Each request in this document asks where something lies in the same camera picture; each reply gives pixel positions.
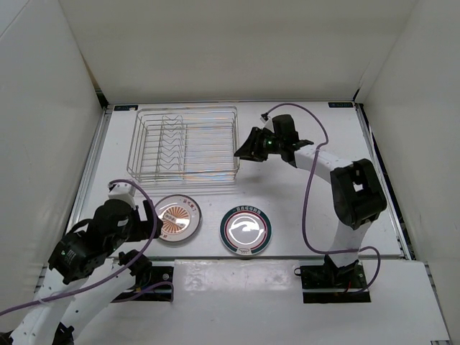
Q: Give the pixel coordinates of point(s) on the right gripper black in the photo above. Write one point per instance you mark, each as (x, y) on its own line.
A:
(251, 148)

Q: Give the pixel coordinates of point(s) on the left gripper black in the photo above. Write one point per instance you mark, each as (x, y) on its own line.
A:
(144, 228)

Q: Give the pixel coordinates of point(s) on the orange sunburst plate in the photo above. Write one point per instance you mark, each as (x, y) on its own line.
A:
(181, 217)

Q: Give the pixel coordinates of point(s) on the wire dish rack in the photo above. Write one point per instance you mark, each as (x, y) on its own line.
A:
(185, 144)

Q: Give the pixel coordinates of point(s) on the green rimmed back plate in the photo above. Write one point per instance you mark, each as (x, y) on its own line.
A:
(245, 231)

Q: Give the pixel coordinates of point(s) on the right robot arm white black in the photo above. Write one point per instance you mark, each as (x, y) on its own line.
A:
(358, 198)

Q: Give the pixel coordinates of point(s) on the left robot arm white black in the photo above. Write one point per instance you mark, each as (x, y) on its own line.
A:
(74, 259)

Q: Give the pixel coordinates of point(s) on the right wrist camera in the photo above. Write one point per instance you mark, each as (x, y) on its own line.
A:
(266, 120)

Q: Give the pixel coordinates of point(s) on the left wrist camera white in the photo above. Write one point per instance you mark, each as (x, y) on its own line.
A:
(122, 192)

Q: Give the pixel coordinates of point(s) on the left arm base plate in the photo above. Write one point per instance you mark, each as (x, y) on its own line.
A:
(151, 284)

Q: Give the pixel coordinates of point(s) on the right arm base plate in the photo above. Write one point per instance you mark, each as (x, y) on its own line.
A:
(318, 289)

